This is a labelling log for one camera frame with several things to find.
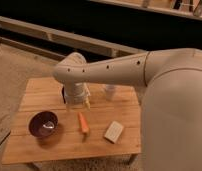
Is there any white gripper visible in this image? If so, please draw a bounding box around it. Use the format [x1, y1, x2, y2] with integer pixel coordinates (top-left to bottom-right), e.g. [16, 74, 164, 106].
[63, 83, 91, 112]

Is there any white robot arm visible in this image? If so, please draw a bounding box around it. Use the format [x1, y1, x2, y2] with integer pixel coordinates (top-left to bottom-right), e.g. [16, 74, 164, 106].
[53, 48, 202, 171]

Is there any orange carrot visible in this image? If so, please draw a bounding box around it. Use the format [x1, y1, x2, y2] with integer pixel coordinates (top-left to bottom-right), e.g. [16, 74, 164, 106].
[78, 113, 89, 134]

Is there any translucent plastic cup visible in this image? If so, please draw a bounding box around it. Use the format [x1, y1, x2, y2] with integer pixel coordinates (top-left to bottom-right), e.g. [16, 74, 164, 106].
[104, 84, 116, 100]

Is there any wooden table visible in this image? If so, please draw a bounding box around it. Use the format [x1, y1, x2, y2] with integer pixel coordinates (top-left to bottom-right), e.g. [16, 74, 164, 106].
[2, 77, 141, 164]

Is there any purple bowl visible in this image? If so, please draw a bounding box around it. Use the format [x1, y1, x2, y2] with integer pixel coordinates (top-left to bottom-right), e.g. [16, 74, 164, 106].
[28, 111, 58, 138]

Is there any white rectangular sponge block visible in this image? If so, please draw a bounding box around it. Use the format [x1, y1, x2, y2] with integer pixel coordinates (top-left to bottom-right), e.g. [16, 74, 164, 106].
[104, 121, 124, 143]

